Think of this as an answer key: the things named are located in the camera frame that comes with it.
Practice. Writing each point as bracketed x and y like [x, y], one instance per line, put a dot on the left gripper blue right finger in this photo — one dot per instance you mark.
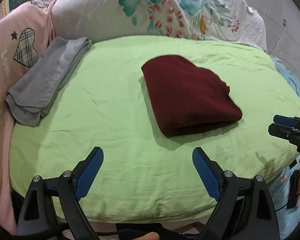
[210, 173]

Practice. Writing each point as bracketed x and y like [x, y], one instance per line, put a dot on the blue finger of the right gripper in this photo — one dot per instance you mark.
[280, 131]
[284, 121]

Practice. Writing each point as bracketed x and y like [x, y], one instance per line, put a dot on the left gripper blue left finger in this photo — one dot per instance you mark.
[86, 171]

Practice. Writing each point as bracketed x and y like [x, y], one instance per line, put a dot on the dark red knit sweater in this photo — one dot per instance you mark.
[187, 99]

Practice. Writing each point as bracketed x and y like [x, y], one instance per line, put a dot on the person left hand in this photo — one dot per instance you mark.
[129, 235]

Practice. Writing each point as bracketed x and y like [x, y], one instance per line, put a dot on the grey folded towel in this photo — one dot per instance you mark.
[32, 97]

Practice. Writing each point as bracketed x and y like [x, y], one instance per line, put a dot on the light green bed sheet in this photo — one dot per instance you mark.
[146, 177]

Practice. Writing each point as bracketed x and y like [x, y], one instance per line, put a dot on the white floral quilt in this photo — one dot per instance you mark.
[220, 20]

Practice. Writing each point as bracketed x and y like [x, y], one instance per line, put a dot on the pink heart print pillow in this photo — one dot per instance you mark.
[24, 34]

